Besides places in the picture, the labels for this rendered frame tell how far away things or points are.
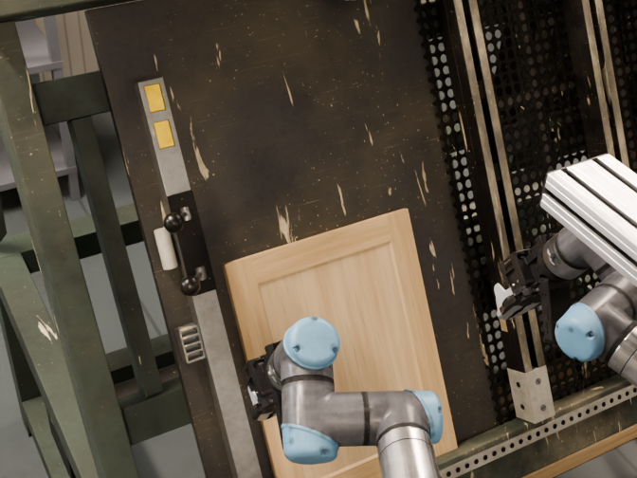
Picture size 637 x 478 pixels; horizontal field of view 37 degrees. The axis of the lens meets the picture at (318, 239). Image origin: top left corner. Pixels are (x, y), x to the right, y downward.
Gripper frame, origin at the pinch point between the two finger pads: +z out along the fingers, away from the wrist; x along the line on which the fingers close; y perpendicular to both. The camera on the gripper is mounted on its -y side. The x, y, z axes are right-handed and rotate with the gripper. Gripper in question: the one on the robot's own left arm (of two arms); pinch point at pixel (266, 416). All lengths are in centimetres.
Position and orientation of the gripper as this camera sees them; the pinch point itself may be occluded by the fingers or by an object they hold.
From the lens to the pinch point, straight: 163.7
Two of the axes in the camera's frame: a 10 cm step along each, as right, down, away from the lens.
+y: -3.9, -8.7, 3.0
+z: -2.7, 4.2, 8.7
